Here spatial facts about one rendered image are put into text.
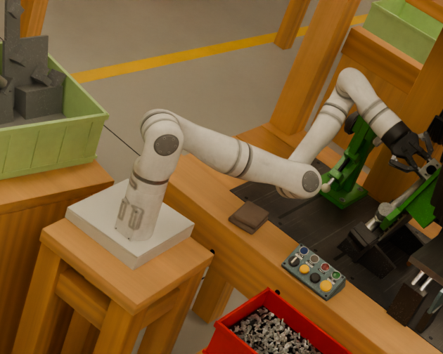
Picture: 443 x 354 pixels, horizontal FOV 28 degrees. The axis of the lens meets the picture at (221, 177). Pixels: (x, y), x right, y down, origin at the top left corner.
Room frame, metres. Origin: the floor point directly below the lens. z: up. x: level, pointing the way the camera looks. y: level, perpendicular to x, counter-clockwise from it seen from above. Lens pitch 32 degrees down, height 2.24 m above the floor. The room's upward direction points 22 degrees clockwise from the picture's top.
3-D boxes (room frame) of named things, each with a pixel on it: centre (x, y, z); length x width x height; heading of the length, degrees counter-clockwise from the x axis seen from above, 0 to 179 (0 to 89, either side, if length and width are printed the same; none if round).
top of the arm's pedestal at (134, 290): (1.76, 0.15, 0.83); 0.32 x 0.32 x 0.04; 66
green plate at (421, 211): (1.99, -0.52, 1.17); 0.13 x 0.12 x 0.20; 62
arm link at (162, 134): (1.77, 0.16, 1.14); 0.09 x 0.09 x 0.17; 28
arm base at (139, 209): (1.76, 0.16, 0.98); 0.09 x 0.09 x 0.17; 61
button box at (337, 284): (1.83, -0.31, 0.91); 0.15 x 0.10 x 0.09; 62
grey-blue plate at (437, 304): (1.82, -0.62, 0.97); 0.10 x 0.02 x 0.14; 152
